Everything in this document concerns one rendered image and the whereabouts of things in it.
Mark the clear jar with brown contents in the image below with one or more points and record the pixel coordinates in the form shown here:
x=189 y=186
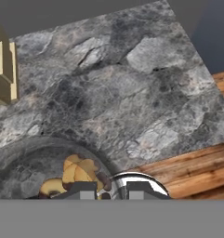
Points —
x=23 y=173

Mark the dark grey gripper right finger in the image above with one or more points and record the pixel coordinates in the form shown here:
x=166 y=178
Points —
x=138 y=189

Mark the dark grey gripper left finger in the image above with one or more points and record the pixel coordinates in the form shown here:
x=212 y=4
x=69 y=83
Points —
x=85 y=189

